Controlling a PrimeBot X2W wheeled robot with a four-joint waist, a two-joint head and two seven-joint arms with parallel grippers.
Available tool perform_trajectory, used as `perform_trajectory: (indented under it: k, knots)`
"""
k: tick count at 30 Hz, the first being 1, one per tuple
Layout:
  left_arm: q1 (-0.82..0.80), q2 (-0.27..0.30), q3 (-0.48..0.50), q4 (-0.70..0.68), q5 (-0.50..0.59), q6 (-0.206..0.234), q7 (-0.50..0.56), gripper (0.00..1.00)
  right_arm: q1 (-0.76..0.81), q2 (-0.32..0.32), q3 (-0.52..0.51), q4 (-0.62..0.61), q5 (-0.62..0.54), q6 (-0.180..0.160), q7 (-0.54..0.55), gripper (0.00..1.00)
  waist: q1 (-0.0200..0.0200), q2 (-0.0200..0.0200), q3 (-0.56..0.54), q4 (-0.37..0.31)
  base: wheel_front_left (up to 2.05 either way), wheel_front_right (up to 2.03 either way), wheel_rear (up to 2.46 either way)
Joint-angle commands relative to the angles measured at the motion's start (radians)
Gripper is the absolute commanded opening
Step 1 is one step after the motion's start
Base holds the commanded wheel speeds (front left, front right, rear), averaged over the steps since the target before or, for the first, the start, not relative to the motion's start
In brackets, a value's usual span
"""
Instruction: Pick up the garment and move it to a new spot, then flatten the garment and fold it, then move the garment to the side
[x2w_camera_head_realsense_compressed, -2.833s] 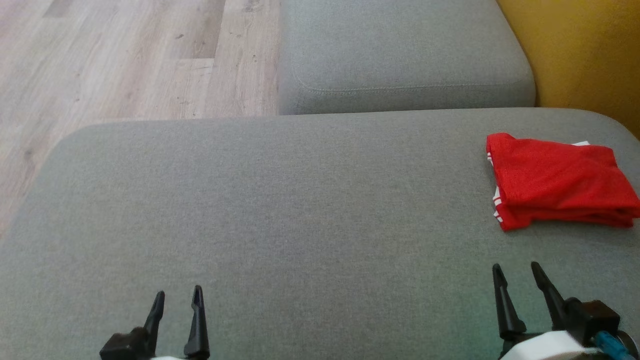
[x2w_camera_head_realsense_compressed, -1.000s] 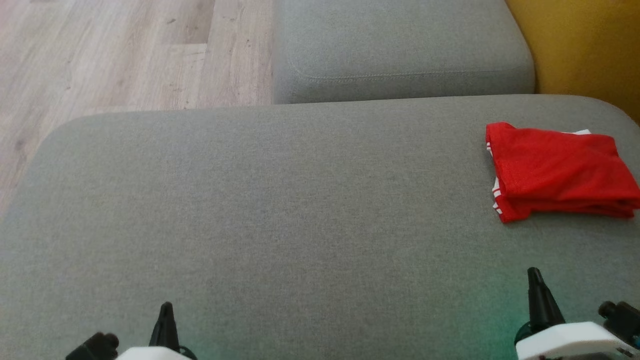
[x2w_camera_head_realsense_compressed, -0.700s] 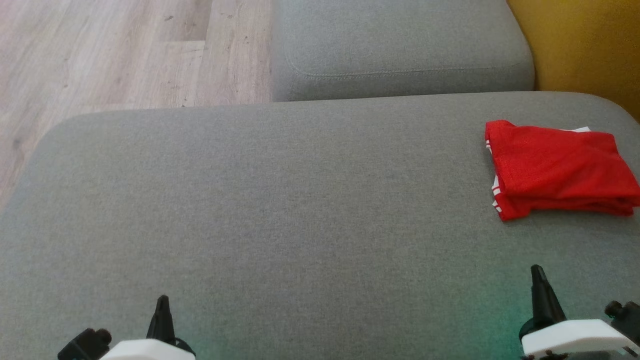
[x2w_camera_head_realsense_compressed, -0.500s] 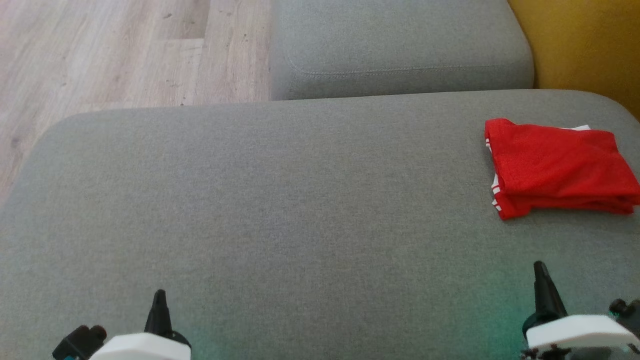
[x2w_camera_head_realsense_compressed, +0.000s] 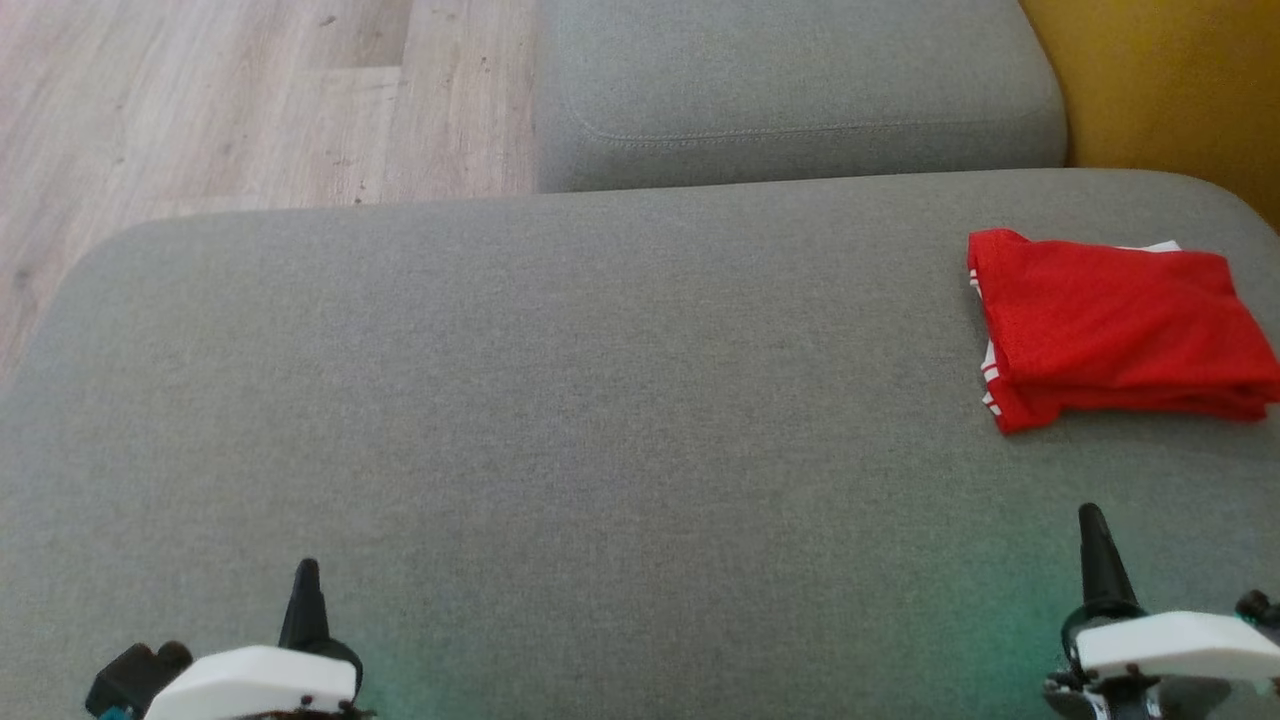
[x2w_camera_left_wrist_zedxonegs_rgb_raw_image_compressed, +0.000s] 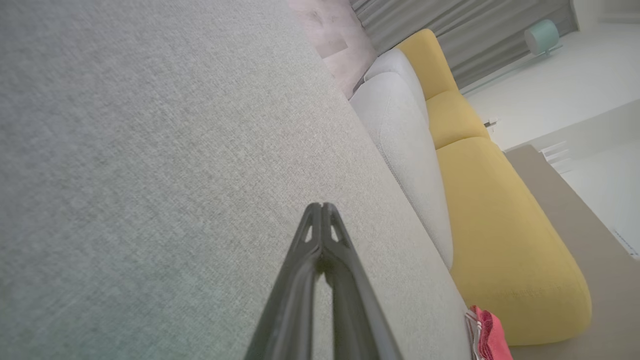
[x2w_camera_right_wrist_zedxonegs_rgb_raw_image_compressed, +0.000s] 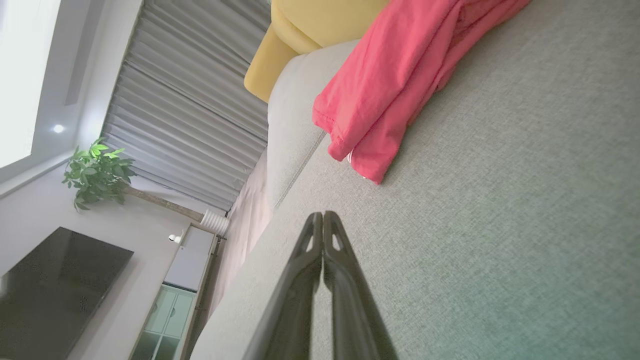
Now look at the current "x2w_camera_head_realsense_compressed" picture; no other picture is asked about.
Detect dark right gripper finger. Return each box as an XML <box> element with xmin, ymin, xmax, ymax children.
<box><xmin>1078</xmin><ymin>503</ymin><xmax>1142</xmax><ymax>617</ymax></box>

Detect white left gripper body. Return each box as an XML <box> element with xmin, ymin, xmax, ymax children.
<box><xmin>145</xmin><ymin>640</ymin><xmax>373</xmax><ymax>720</ymax></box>

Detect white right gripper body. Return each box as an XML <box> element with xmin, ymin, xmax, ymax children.
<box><xmin>1045</xmin><ymin>605</ymin><xmax>1280</xmax><ymax>720</ymax></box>

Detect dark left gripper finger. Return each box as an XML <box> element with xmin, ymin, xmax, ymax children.
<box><xmin>278</xmin><ymin>558</ymin><xmax>346</xmax><ymax>651</ymax></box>

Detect red white basketball jersey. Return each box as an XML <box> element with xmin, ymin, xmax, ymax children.
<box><xmin>968</xmin><ymin>228</ymin><xmax>1280</xmax><ymax>436</ymax></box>

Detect large grey sofa seat cushion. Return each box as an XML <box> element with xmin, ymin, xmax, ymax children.
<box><xmin>0</xmin><ymin>168</ymin><xmax>1280</xmax><ymax>720</ymax></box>

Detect yellow fabric furniture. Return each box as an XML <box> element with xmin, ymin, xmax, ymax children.
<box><xmin>1020</xmin><ymin>0</ymin><xmax>1280</xmax><ymax>231</ymax></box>

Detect small grey sofa cushion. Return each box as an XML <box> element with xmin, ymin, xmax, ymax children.
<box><xmin>535</xmin><ymin>0</ymin><xmax>1069</xmax><ymax>194</ymax></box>

